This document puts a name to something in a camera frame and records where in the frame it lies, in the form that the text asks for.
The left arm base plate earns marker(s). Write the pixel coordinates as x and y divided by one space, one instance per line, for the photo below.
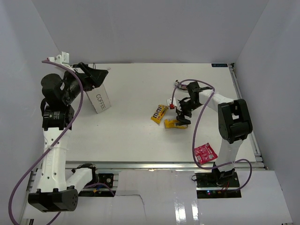
101 190

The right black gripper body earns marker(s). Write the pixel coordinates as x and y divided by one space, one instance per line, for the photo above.
186 107

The aluminium table frame rail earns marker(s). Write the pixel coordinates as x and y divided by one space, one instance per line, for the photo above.
159 165

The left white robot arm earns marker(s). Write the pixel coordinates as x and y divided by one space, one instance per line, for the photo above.
56 193

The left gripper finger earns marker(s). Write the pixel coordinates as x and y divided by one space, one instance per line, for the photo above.
98 76
89 71

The blue label right corner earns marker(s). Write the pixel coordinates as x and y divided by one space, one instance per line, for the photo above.
219 65

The yellow snack packet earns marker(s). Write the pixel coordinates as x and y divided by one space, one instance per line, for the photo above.
169 123

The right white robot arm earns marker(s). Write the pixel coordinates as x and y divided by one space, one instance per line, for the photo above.
234 122

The red candy packet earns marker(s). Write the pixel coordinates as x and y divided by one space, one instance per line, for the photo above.
205 154

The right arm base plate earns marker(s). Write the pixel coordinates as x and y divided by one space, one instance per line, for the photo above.
207 187

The yellow M&M's packet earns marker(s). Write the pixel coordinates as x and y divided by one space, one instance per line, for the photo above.
159 113

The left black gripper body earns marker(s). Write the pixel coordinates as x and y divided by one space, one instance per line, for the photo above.
73 84

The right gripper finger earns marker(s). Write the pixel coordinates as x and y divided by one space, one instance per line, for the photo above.
185 122
180 116

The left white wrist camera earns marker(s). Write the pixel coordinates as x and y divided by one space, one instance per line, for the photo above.
62 58

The brown torn snack wrapper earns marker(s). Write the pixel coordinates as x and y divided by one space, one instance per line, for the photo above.
180 86

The white coffee paper bag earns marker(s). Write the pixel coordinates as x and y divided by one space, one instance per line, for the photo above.
99 99

